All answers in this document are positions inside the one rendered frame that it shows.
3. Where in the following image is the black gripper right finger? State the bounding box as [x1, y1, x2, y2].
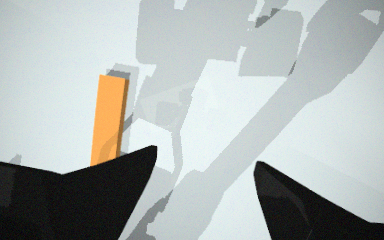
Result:
[253, 161, 384, 240]

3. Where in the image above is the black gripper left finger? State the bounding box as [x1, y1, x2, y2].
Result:
[0, 145, 158, 240]

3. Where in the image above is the orange bar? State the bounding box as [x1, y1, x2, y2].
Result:
[90, 75, 130, 166]

